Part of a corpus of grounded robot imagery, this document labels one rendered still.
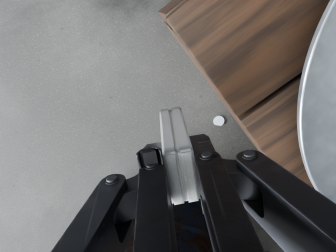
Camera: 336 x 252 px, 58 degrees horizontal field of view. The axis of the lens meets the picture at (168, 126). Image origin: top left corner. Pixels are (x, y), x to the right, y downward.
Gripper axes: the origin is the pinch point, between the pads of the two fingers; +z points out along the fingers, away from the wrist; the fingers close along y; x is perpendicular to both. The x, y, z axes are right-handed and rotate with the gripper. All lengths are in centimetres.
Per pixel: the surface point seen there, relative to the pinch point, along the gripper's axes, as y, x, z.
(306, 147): 9.5, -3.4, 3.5
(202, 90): 6.8, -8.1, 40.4
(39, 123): -25.6, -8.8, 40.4
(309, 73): 9.8, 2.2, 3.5
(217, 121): 9.1, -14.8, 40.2
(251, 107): 6.2, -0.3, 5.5
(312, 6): 10.9, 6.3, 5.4
